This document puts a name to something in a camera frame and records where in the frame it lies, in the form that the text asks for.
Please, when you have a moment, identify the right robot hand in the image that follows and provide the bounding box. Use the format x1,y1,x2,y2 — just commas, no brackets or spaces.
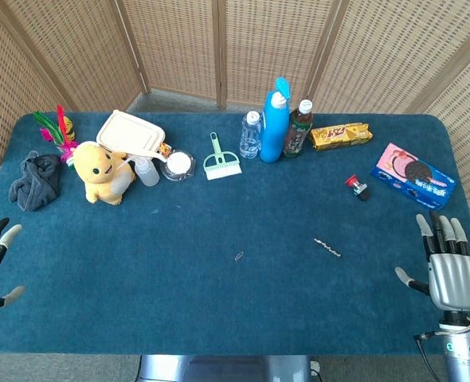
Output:
394,210,470,318

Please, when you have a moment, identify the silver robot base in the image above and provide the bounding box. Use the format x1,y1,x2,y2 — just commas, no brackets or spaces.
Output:
135,353,320,382

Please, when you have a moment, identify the dark grey crumpled cloth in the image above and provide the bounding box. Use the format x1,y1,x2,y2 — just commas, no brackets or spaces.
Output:
8,150,63,212

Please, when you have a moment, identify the blue pink cookie box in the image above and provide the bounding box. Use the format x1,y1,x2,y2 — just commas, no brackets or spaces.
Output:
369,142,457,212

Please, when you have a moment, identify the red emergency push button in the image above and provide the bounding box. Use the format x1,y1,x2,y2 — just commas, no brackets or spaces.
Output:
344,173,372,202

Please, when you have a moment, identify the yellow plush dinosaur toy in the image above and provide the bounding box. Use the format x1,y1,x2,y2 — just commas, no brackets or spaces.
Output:
72,141,137,206

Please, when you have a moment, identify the colourful feather shuttlecock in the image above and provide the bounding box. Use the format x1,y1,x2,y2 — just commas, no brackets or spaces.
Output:
32,104,80,164

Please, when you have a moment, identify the yellow biscuit packet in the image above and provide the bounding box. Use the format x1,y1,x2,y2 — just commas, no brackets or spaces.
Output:
309,122,374,153

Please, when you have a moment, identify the translucent squeeze wash bottle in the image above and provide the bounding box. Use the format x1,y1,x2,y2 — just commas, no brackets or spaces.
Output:
117,150,168,188

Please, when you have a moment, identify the beige lidded lunch box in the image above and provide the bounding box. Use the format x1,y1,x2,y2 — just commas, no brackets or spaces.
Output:
96,109,167,160

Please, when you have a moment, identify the brown tea drink bottle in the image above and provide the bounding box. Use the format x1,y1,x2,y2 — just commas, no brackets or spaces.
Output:
283,99,315,158

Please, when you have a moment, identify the round tin with white lid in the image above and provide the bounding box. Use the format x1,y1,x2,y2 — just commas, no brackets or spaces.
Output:
159,149,197,184

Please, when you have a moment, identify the blue felt table cover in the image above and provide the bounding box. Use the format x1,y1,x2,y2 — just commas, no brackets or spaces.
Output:
0,112,470,356

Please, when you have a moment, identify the tall blue bottle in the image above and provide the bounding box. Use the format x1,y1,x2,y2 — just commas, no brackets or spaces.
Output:
259,76,292,164

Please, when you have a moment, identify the clear plastic water bottle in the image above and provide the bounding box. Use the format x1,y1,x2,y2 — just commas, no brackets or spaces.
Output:
239,111,264,159

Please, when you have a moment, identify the green small hand brush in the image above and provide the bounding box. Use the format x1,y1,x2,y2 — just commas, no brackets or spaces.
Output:
202,131,244,181

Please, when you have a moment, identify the wicker folding screen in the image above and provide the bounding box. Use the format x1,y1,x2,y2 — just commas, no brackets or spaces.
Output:
0,0,470,218

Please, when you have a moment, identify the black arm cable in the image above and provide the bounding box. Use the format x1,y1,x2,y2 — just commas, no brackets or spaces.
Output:
413,330,443,382

